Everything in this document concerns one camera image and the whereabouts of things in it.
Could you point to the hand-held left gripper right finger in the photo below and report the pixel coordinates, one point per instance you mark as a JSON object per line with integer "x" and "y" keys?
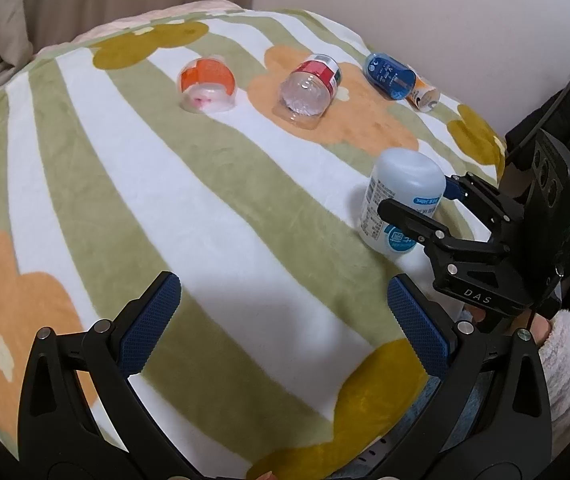
{"x": 418, "y": 326}

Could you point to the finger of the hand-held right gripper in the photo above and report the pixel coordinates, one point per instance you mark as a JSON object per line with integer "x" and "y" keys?
{"x": 430, "y": 227}
{"x": 454, "y": 190}

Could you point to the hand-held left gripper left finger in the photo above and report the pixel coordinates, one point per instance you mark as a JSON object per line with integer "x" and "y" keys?
{"x": 149, "y": 326}

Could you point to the white plastic bottle blue label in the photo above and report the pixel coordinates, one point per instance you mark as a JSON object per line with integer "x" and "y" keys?
{"x": 400, "y": 180}

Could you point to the clear cup with red label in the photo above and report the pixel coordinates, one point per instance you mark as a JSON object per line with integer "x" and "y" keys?
{"x": 307, "y": 91}

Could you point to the clear cup with orange label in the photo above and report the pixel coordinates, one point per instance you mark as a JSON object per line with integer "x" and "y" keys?
{"x": 208, "y": 82}

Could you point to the person's right hand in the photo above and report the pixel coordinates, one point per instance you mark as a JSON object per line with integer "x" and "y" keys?
{"x": 541, "y": 326}

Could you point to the floral striped blanket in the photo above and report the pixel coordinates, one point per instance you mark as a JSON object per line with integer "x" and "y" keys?
{"x": 175, "y": 200}

